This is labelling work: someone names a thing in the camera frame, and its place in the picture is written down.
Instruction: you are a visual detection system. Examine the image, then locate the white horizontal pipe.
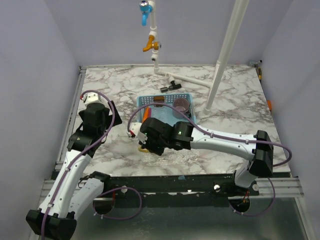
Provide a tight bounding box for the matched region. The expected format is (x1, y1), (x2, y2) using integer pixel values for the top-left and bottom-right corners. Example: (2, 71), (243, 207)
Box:
(156, 69), (211, 88)

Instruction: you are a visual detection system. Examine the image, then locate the yellow ceramic mug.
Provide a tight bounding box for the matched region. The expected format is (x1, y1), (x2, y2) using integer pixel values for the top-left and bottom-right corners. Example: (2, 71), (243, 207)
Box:
(138, 145), (149, 153)

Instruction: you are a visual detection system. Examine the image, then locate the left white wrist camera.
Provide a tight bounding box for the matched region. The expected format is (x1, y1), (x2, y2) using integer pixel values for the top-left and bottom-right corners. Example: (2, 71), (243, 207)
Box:
(80, 92), (101, 107)

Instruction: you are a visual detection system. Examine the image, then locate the white vertical pipe with fittings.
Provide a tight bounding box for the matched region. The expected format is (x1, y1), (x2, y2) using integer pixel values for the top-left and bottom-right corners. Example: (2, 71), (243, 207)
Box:
(148, 0), (160, 74)

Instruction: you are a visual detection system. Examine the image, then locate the light blue plastic basket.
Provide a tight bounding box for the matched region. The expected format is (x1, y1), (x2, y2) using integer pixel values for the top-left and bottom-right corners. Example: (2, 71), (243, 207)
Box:
(136, 92), (200, 125)

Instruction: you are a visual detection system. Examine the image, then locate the purple cable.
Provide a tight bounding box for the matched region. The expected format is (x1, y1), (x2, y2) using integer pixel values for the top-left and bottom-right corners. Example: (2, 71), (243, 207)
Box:
(39, 90), (143, 240)
(127, 102), (293, 217)

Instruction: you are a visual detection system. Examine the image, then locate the white diagonal pole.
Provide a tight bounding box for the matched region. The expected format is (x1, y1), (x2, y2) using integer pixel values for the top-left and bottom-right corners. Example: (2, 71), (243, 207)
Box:
(204, 0), (250, 114)

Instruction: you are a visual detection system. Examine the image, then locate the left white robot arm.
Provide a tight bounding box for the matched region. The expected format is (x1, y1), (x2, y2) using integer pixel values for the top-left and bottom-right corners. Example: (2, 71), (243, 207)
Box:
(26, 101), (122, 240)

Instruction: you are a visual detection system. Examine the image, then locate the yellow tool in corner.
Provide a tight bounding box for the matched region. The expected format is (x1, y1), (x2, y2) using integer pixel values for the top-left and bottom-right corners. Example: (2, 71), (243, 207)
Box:
(249, 59), (263, 82)

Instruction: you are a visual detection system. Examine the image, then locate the orange clip on wall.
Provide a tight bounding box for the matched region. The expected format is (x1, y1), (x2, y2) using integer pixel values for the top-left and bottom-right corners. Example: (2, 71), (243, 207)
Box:
(267, 100), (272, 111)

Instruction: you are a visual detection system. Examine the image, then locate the clear tray with brown ends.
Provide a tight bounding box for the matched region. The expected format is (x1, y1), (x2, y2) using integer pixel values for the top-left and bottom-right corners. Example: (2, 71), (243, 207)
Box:
(151, 96), (166, 117)

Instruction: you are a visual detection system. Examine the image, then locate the blue tap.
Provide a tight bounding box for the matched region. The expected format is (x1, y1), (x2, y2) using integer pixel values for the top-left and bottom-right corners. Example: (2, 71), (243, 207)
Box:
(139, 0), (153, 26)

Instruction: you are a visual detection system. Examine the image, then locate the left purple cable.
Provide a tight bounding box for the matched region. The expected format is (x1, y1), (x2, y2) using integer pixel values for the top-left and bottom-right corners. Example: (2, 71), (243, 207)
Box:
(39, 90), (143, 240)

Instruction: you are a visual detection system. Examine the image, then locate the orange brass tap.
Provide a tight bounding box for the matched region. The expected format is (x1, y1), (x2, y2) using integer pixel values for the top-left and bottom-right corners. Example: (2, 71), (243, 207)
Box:
(142, 35), (162, 52)

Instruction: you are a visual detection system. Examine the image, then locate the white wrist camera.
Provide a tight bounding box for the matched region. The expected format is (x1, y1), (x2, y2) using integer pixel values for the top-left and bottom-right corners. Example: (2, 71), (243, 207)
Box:
(127, 122), (142, 138)
(80, 92), (101, 107)

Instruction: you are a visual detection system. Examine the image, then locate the black tee valve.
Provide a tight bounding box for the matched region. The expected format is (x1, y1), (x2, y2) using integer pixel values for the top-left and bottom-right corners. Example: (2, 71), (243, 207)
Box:
(160, 84), (182, 93)

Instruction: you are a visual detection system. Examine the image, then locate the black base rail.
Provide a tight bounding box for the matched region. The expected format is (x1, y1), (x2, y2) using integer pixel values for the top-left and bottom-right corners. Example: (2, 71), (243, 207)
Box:
(51, 172), (261, 208)

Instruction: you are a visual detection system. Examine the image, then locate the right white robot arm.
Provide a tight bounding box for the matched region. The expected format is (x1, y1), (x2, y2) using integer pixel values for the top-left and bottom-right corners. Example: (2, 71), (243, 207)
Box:
(129, 117), (274, 196)

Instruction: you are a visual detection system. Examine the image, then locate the orange toothpaste tube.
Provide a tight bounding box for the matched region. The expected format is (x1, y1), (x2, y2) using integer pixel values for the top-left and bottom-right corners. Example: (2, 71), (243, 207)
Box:
(143, 107), (149, 119)

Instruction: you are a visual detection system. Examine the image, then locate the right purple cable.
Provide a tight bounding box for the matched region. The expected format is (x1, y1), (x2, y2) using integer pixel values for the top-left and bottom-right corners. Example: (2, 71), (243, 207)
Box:
(127, 102), (293, 217)

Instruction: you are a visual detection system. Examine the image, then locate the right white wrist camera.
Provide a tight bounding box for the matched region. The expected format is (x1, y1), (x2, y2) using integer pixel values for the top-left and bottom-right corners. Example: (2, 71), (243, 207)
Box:
(127, 122), (142, 138)

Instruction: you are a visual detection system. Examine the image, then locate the purple plastic cup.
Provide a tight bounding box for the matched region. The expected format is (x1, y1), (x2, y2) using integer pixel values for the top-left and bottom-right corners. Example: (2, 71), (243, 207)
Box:
(172, 97), (192, 119)

